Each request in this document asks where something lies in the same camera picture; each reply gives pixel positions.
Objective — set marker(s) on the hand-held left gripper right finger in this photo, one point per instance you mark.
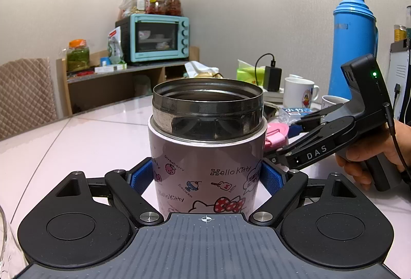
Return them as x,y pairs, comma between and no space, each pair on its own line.
272,178

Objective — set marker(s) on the blue and white packet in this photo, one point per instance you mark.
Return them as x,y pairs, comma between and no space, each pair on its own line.
295,113

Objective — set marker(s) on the flat white box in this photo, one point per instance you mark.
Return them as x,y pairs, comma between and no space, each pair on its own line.
110,67

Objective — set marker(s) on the small red filled jar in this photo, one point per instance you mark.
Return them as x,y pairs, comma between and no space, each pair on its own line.
156,7

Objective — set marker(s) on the yellow lidded jar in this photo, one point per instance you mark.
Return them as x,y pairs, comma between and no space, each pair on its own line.
399,33

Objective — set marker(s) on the person's right hand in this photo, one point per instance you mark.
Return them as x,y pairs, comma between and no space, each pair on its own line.
356,158

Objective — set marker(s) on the green tissue pack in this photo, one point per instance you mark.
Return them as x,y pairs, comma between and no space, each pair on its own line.
249,75

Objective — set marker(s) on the green jar with orange lid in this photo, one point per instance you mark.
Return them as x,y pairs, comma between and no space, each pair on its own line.
77,55

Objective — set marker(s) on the white cartoon mug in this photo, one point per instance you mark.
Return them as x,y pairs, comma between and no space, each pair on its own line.
298,94

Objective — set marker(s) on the green snack packet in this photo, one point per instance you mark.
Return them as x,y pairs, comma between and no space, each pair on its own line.
115,47

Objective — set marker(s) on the black phone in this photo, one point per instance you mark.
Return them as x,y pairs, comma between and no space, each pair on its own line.
270,111

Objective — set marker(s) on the wooden shelf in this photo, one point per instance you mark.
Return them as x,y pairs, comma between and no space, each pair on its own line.
96,86

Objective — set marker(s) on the large red filled jar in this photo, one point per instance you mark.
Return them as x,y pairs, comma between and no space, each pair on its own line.
173,5

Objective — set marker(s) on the yellow bread bag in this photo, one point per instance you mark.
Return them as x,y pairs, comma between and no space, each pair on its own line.
200,69

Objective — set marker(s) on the white panel device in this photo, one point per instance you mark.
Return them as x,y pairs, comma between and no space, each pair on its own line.
403,73

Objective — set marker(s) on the clear plastic bag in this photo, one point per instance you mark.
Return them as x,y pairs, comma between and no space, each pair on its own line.
126,9

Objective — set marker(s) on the teal toaster oven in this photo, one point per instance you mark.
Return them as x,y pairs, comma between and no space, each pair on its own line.
154,38

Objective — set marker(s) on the white mug with red print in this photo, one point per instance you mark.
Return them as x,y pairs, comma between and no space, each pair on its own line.
334,102

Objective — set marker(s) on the small blue box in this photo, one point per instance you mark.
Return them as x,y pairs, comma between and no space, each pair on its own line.
104,61

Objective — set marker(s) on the clear glass cup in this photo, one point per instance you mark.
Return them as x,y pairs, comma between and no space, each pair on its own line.
2,240

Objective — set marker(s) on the pale filled glass jar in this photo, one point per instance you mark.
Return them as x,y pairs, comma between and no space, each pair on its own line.
138,4

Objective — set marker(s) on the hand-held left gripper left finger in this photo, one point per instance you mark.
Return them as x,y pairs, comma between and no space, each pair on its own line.
141,178

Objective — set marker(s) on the blue thermos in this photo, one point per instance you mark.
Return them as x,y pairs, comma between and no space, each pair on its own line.
354,47

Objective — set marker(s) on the beige quilted chair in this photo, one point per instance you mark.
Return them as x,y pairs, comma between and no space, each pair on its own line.
25,96

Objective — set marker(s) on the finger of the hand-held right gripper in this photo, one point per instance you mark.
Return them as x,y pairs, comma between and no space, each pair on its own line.
308,155
324,116

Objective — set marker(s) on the pink cartoon bottle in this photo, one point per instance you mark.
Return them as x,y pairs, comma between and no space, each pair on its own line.
205,166

